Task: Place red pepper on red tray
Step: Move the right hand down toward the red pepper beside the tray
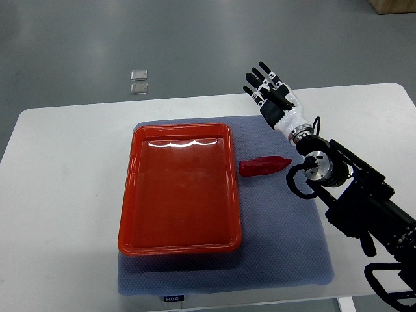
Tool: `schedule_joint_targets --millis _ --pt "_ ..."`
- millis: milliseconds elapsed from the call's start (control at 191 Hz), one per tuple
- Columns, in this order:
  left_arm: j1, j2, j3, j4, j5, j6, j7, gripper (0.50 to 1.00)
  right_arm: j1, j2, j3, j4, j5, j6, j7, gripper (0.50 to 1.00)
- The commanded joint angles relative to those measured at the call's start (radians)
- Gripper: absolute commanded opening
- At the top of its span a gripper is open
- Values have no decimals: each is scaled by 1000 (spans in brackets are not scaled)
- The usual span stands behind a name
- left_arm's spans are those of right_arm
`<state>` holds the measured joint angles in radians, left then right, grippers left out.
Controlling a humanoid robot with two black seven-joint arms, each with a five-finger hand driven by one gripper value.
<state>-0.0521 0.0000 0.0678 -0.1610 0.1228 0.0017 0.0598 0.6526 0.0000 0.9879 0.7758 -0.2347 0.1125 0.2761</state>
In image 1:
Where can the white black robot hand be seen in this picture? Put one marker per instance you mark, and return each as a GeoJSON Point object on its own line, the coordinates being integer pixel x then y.
{"type": "Point", "coordinates": [277, 103]}

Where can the red pepper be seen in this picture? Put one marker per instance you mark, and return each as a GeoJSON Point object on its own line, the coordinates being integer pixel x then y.
{"type": "Point", "coordinates": [263, 166]}

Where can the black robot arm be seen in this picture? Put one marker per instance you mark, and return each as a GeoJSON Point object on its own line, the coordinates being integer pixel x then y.
{"type": "Point", "coordinates": [359, 205]}

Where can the red plastic tray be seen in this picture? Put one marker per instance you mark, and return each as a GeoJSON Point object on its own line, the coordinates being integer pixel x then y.
{"type": "Point", "coordinates": [181, 194]}

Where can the blue textured mat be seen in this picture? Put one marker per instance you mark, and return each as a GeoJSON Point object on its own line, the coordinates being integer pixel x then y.
{"type": "Point", "coordinates": [283, 242]}

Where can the wooden box corner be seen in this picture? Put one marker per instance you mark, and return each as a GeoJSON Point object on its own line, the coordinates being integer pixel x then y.
{"type": "Point", "coordinates": [383, 7]}

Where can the upper floor outlet plate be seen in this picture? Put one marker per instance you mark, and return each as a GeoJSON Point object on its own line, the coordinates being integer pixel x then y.
{"type": "Point", "coordinates": [139, 75]}

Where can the white table leg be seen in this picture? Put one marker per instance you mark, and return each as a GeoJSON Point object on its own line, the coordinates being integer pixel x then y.
{"type": "Point", "coordinates": [346, 304]}

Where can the black table label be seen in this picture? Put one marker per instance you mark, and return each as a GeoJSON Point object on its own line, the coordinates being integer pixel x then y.
{"type": "Point", "coordinates": [174, 298]}

